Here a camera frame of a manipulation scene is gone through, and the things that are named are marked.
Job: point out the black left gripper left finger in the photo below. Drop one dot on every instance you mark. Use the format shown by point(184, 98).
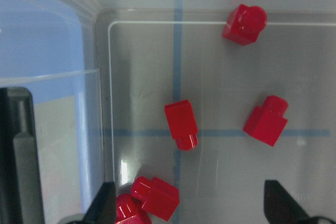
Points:
point(103, 207)

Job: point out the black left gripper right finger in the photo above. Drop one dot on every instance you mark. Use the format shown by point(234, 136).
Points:
point(280, 207)

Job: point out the red block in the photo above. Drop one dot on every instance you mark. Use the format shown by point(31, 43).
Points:
point(244, 24)
point(182, 124)
point(266, 123)
point(128, 211)
point(156, 196)

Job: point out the clear plastic storage box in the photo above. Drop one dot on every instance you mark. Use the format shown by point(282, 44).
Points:
point(150, 53)

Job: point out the blue plastic tray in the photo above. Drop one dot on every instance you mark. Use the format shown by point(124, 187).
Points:
point(43, 50)

